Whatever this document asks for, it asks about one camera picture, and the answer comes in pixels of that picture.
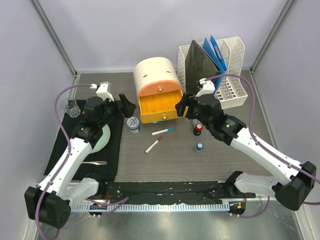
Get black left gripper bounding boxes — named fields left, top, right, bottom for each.
left=98, top=94, right=136, bottom=127

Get cream round drawer cabinet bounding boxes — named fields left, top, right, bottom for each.
left=133, top=57, right=183, bottom=124

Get cream perforated file organizer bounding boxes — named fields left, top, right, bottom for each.
left=177, top=36, right=248, bottom=110

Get blue plastic folder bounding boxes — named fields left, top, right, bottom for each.
left=202, top=34, right=228, bottom=87

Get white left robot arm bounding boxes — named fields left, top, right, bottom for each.
left=24, top=93, right=137, bottom=229

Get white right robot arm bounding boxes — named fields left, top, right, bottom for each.
left=175, top=93, right=317, bottom=211

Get blue white round tin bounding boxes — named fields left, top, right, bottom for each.
left=127, top=117, right=141, bottom=134

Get clear jar with lid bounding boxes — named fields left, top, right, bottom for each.
left=192, top=119, right=200, bottom=126

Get white marker blue cap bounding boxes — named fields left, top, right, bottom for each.
left=150, top=127, right=174, bottom=136

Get red black stamp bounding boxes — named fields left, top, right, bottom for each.
left=193, top=123, right=203, bottom=136

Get white marker red cap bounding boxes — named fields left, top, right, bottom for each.
left=144, top=136, right=163, bottom=154

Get pale green plate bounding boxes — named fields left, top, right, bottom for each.
left=91, top=124, right=111, bottom=154

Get small blue cap bottle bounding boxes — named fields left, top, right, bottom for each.
left=195, top=142, right=203, bottom=152

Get clear glass cup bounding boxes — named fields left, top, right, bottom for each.
left=60, top=97, right=81, bottom=118

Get black cloth mat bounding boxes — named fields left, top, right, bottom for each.
left=44, top=99, right=125, bottom=182

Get metal spoon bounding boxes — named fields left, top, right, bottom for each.
left=82, top=161, right=108, bottom=166

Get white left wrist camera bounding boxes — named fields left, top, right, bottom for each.
left=90, top=81, right=115, bottom=102

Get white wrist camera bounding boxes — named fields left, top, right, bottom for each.
left=195, top=78, right=216, bottom=98
left=90, top=81, right=115, bottom=102

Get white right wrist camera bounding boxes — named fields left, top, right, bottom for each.
left=195, top=78, right=216, bottom=98

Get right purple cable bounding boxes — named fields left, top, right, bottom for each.
left=204, top=74, right=320, bottom=218

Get black mounting rail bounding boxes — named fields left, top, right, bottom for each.
left=77, top=180, right=256, bottom=205

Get white slotted cable duct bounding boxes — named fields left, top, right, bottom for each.
left=72, top=201, right=230, bottom=213

